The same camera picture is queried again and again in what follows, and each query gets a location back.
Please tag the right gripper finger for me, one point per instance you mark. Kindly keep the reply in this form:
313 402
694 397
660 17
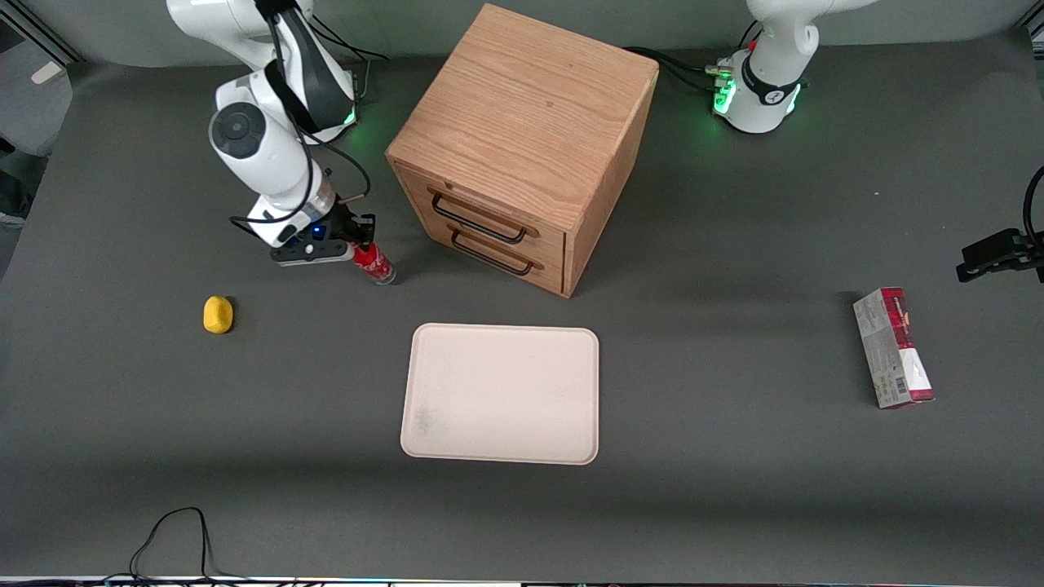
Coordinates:
346 224
367 230

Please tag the wooden drawer cabinet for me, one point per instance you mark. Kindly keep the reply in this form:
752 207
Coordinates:
522 106

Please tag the grey wrist camera bar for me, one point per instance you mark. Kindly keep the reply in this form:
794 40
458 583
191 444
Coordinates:
314 253

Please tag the yellow lemon-shaped object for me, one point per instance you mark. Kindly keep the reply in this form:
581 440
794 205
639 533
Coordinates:
218 315

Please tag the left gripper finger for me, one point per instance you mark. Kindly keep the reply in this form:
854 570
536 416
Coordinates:
967 267

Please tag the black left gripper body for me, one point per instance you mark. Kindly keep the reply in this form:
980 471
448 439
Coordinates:
1005 247

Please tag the wooden drawer front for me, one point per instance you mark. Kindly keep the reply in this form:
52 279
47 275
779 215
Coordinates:
489 210
550 277

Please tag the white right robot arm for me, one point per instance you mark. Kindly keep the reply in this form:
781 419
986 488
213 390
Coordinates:
261 155

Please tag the cream rectangular tray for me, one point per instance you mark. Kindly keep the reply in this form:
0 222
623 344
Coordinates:
502 395

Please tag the red soda can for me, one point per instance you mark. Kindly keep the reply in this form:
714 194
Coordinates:
375 264

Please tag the white tape piece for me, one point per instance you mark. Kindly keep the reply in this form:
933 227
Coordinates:
46 73

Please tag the red grey cardboard box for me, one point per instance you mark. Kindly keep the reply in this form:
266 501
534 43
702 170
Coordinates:
895 350

